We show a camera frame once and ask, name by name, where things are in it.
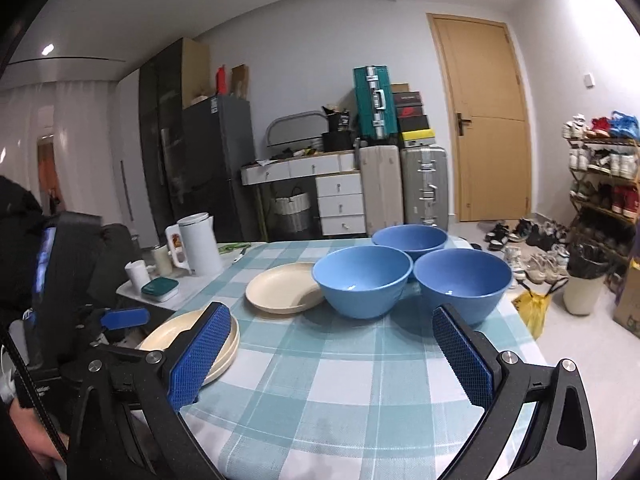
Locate teal suitcase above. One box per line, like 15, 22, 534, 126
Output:
353, 65, 399, 141

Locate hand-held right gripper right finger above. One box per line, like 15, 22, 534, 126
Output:
431, 304, 597, 480

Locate blue bowl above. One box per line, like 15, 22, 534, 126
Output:
371, 225, 449, 271
413, 248, 513, 326
312, 246, 414, 320

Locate black jacket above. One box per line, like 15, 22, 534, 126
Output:
0, 175, 46, 311

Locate arched mirror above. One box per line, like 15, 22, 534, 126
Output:
266, 110, 328, 148

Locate rows of sneakers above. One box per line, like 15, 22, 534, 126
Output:
564, 111, 640, 216

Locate cream plate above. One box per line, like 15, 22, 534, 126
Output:
245, 262, 328, 317
137, 310, 240, 376
197, 332, 241, 387

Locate teal checked tablecloth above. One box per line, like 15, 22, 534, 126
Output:
177, 240, 548, 480

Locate white drawer unit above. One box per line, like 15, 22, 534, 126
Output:
315, 174, 367, 237

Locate white cup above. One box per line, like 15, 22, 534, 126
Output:
124, 260, 151, 295

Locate yellow plastic bag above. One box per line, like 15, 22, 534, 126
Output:
512, 285, 553, 340

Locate white trash bin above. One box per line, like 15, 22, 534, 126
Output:
563, 242, 608, 316

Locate woven laundry basket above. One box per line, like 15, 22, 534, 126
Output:
270, 186, 312, 241

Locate wooden shoe rack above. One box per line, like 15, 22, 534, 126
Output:
562, 110, 640, 281

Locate white electric kettle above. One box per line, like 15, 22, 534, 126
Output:
165, 212, 224, 277

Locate person's left forearm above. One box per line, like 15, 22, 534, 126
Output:
10, 405, 66, 461

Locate white dressing desk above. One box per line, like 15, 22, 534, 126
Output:
241, 152, 361, 241

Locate light wooden door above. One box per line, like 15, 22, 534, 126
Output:
426, 12, 533, 223

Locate dark grey fridge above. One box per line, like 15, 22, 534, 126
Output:
181, 95, 257, 243

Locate cream tumbler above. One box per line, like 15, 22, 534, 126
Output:
152, 244, 174, 277

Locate yellow black shoe box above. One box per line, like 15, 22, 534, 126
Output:
400, 129, 436, 148

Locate pile of shoes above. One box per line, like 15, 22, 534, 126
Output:
477, 217, 571, 283

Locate printed cardboard box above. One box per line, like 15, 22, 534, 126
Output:
612, 260, 640, 341

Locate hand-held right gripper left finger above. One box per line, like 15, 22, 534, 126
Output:
65, 301, 241, 480

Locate black bag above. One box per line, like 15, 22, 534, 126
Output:
321, 105, 357, 152

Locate teal lidded food container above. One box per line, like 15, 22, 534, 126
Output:
141, 276, 180, 302

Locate silver suitcase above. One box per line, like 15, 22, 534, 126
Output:
400, 146, 450, 231

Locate white curtain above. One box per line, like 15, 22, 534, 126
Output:
0, 80, 121, 211

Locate dark tall cabinet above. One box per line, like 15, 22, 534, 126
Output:
139, 37, 211, 248

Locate tall cardboard box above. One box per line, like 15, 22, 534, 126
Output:
231, 64, 250, 101

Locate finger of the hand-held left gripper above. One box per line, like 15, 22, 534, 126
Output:
75, 308, 150, 331

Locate orange wooden door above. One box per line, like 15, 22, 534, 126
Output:
37, 137, 66, 216

